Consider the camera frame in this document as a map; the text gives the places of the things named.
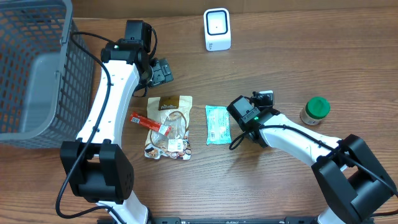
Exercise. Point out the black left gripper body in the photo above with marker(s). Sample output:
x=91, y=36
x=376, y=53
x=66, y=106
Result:
x=162, y=74

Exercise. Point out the beige Pantree snack pouch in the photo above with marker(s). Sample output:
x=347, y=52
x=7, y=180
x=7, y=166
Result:
x=174, y=112

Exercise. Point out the teal wet wipes pack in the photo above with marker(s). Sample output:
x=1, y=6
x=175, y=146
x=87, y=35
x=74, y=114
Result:
x=218, y=125

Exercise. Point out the green lid jar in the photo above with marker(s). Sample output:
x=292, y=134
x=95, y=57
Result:
x=316, y=109

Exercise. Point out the red snack stick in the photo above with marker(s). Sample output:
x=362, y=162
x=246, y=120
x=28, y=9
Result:
x=150, y=124

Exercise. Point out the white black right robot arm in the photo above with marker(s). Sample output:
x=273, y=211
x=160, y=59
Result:
x=352, y=180

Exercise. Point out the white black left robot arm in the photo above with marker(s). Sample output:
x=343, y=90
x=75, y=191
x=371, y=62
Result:
x=96, y=167

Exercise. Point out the white barcode scanner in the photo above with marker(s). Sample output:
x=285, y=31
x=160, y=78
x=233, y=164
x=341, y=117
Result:
x=217, y=29

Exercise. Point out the grey plastic mesh basket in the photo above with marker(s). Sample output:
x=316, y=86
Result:
x=46, y=77

